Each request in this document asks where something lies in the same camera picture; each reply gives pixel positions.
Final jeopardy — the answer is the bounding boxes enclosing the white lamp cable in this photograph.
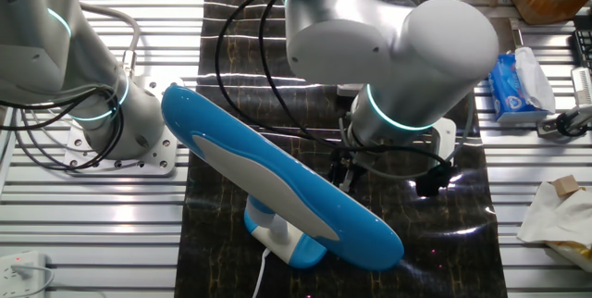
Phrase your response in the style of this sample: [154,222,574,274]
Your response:
[252,247,273,298]

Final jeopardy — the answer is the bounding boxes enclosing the small brown cardboard cube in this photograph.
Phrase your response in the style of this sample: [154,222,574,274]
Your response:
[550,174,582,197]

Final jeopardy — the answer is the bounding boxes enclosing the silver robot mounting plate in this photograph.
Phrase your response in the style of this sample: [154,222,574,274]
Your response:
[63,75,186,178]

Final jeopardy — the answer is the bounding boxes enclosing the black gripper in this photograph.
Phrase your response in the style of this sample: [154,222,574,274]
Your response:
[328,146,372,193]

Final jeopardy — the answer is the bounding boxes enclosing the crumpled white paper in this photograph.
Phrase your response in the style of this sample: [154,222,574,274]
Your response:
[516,180,592,249]

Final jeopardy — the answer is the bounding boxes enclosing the black marble pattern mat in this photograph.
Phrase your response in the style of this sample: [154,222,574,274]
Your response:
[174,0,509,298]

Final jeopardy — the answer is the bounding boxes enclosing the white power plug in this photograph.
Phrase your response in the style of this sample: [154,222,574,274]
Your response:
[9,263,56,298]

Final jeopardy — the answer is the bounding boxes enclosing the white power strip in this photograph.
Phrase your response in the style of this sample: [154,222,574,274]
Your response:
[0,250,50,298]

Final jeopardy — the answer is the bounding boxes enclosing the black keyboard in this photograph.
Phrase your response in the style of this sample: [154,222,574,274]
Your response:
[572,14,592,70]

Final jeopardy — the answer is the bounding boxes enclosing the blue tissue pack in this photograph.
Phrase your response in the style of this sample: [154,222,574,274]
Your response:
[485,46,557,126]

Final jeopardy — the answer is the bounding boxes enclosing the thick grey robot cable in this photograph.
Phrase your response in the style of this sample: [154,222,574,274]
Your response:
[78,1,142,80]

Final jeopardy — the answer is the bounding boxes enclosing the thin black looped cable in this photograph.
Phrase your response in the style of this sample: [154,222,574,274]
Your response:
[0,83,126,172]

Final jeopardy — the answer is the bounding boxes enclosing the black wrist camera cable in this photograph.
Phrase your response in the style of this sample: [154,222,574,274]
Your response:
[214,0,453,170]

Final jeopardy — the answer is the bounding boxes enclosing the silver ribbed camera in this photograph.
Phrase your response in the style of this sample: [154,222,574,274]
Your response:
[571,67,592,107]

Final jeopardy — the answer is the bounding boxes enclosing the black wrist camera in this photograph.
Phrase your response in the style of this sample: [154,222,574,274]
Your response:
[414,163,459,198]

